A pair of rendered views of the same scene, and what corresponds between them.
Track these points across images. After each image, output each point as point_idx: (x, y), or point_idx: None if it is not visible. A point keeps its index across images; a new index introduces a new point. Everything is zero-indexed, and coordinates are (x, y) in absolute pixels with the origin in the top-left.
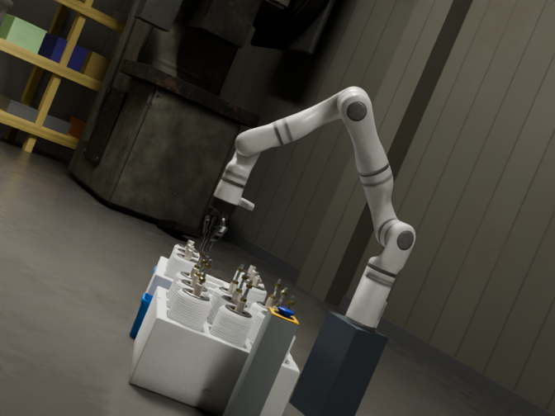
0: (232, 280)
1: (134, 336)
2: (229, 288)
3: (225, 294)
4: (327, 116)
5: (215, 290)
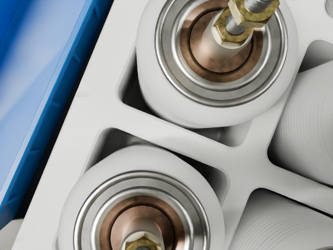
0: (223, 42)
1: (16, 214)
2: (225, 57)
3: (271, 96)
4: None
5: (203, 123)
